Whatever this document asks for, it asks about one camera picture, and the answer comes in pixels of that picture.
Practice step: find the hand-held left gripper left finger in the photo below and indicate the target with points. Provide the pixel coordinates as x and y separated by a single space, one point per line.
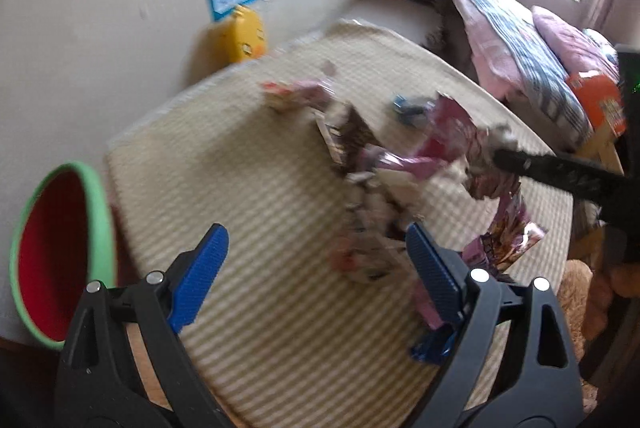
197 280

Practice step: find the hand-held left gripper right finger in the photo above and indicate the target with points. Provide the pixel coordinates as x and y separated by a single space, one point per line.
432 275

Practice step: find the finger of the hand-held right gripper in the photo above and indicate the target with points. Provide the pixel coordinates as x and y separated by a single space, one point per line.
550 170

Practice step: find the printed paper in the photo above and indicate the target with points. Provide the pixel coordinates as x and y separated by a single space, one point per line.
492 142

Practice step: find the pink printed snack bag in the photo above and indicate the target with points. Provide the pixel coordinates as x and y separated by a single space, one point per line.
450 127

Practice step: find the red bucket with green rim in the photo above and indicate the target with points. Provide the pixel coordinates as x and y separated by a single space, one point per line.
55 248

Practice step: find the blue white candy wrapper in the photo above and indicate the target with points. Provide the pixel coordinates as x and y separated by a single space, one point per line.
407 106

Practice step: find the dark brown snack wrapper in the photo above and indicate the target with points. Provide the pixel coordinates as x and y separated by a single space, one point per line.
347 135

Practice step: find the blue white cartoon wrapper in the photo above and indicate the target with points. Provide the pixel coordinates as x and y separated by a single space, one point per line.
429 347

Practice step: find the orange cardboard box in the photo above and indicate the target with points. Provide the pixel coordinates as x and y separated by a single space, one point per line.
597 100

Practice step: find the brown plush toy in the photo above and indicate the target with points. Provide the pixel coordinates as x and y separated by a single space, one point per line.
575 298

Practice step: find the purple wrapper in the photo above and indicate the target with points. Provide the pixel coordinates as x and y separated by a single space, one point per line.
400 163

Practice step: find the bed with plaid quilt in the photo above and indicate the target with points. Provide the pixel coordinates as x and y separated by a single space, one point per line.
520 52

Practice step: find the pink blanket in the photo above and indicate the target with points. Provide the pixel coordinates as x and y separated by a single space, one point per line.
570 37

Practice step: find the pair of shoes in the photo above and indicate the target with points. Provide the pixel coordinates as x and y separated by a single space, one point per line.
436 35

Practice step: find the pink orange candy wrapper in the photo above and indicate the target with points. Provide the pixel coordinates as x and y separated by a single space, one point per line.
290 93

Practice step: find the yellow duck toy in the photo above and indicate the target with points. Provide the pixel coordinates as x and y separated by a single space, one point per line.
242 37

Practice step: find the wooden chair frame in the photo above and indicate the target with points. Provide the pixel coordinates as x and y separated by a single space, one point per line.
607 147

